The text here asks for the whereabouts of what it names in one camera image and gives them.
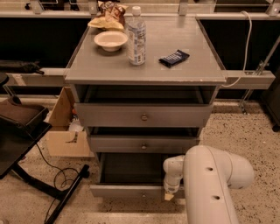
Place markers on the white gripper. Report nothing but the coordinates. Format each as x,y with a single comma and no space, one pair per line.
170,187

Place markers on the grey bottom drawer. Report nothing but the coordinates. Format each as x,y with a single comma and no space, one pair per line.
131,175

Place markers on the grey drawer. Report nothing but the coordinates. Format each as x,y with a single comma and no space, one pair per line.
131,175
142,144
142,115

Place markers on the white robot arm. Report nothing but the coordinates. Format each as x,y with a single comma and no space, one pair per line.
207,175

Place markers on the grey drawer cabinet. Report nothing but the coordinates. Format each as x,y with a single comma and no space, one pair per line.
97,76

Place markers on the grey middle drawer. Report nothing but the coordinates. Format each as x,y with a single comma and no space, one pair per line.
142,144

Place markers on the grey top drawer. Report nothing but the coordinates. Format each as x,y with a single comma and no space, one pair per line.
142,115

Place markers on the cardboard box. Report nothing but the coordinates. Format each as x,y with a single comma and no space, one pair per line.
66,138

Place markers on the dark blue snack packet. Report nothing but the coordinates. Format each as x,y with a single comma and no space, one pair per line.
174,59

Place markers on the black stand with tray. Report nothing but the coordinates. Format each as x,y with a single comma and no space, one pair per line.
22,126

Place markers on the white ceramic bowl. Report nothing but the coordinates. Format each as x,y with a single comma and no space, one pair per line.
111,41

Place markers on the clear plastic water bottle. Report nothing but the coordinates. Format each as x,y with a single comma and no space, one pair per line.
136,31

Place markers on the yellow chip bag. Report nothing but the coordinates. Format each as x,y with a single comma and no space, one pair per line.
108,24

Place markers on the brown chip bag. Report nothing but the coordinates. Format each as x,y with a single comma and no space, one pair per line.
112,10

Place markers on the aluminium frame rail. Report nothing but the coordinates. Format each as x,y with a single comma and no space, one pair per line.
55,77

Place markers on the black bag on rail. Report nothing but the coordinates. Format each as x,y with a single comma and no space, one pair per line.
20,67

